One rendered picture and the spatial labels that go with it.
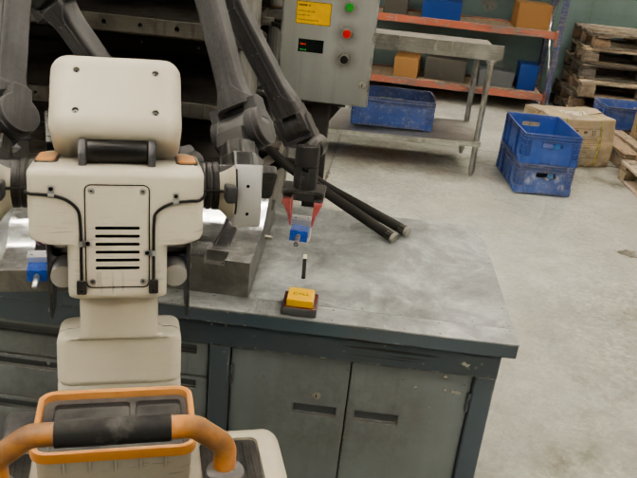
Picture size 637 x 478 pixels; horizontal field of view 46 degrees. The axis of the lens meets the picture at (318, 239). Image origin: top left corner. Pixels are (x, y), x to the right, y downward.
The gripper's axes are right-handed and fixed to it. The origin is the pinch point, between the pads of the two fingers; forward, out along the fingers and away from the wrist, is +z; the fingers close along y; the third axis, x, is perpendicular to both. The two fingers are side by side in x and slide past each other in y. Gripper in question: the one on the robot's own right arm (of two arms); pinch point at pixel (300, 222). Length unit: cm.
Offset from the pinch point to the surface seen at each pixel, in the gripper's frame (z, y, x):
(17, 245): 9, 65, 13
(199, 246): 6.0, 23.0, 8.1
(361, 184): 87, -17, -310
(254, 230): 6.2, 12.1, -6.2
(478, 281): 15, -47, -11
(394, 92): 41, -35, -406
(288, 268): 14.7, 2.4, -4.2
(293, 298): 11.6, -1.1, 18.1
